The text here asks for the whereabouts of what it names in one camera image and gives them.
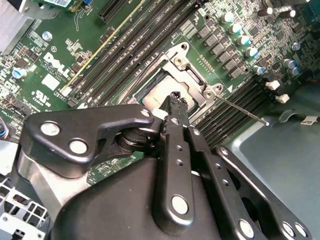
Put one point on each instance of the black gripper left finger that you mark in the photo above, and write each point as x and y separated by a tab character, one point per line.
62	140

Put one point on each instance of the silver green CPU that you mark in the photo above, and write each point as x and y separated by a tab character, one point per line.
157	95

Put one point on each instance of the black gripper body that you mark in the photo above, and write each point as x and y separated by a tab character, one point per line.
112	212

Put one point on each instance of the metal socket cover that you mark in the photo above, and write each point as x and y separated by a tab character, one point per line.
185	68

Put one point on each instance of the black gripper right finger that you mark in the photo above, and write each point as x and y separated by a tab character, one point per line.
220	172

